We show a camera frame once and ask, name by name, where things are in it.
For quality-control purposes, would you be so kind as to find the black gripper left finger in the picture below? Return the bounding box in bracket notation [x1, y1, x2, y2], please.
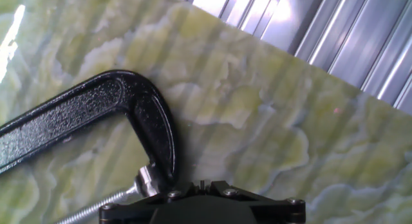
[98, 180, 204, 224]

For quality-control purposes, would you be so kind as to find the black cast iron C-clamp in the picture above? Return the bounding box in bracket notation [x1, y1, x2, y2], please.
[0, 69, 178, 224]

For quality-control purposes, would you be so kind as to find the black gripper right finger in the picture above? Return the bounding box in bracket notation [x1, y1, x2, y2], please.
[203, 180, 306, 224]

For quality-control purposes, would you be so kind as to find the green marble pattern mat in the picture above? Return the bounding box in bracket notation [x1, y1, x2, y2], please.
[0, 0, 412, 224]

